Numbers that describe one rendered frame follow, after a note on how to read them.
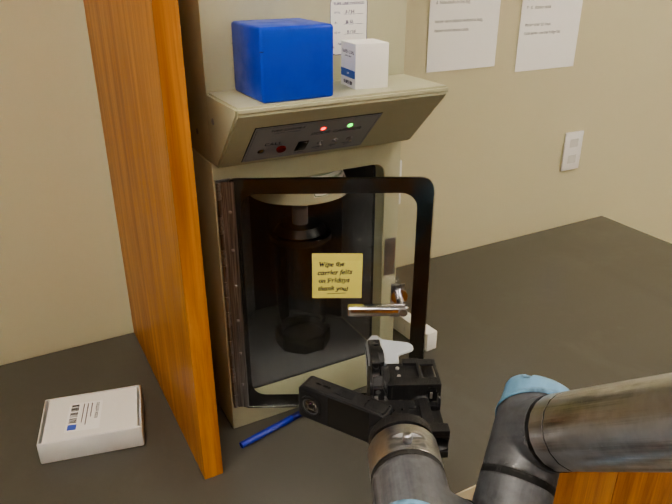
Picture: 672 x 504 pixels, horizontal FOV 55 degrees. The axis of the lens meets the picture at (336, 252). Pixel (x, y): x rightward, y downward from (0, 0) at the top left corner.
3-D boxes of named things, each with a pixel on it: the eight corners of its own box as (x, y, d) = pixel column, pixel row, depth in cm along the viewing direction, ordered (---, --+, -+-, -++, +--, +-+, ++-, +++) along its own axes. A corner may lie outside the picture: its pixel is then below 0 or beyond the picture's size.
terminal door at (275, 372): (239, 405, 108) (221, 177, 92) (420, 402, 109) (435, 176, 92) (238, 408, 108) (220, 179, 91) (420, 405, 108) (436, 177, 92)
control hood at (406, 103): (210, 164, 91) (204, 92, 87) (402, 136, 105) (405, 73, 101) (239, 188, 82) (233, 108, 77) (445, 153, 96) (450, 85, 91)
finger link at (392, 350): (407, 339, 88) (417, 379, 80) (364, 339, 88) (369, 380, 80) (408, 319, 87) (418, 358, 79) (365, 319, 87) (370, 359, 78)
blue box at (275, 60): (234, 90, 88) (230, 20, 84) (301, 84, 92) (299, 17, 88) (262, 104, 80) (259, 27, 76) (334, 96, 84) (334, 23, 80)
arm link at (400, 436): (369, 505, 67) (371, 443, 63) (366, 473, 71) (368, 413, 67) (441, 504, 67) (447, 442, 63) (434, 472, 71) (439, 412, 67)
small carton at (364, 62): (340, 83, 93) (340, 39, 90) (372, 81, 94) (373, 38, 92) (354, 89, 88) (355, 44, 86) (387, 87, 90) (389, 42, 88)
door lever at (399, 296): (345, 303, 100) (346, 288, 99) (407, 302, 100) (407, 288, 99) (347, 321, 95) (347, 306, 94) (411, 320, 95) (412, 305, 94)
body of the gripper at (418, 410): (429, 404, 82) (446, 473, 71) (361, 405, 81) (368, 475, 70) (433, 353, 78) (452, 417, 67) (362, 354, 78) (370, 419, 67)
